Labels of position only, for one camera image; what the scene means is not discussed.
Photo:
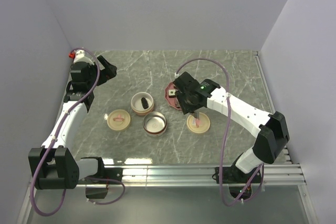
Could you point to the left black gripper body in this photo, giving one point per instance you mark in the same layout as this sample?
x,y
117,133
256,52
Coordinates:
x,y
94,73

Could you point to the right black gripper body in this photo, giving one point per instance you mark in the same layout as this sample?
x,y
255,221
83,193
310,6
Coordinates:
x,y
186,104

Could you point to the black spiky food piece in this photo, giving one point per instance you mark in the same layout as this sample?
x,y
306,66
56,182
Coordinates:
x,y
144,103

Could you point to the metal tongs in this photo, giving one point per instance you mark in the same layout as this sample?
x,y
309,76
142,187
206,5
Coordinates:
x,y
195,114

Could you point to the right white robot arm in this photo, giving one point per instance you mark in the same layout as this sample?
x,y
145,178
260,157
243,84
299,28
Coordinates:
x,y
269,130

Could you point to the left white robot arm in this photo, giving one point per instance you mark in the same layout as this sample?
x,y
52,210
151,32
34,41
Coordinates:
x,y
53,165

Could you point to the cream lunch box container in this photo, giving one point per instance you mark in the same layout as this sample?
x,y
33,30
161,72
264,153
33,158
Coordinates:
x,y
136,103

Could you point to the steel lunch box container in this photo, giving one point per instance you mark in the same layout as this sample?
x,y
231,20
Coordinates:
x,y
154,124

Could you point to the pink polka dot plate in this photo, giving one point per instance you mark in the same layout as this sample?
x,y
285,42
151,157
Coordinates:
x,y
172,101

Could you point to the right cream lid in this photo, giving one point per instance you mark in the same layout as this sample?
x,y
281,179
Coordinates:
x,y
198,125

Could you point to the cream lid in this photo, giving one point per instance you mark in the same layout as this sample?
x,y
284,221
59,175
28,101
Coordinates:
x,y
198,125
119,120

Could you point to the left cream lid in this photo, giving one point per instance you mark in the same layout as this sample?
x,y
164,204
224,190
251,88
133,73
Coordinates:
x,y
119,120

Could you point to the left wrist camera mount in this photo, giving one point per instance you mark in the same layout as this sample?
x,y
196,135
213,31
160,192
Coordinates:
x,y
79,56

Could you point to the aluminium rail frame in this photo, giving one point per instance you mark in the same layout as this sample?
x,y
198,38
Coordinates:
x,y
170,178

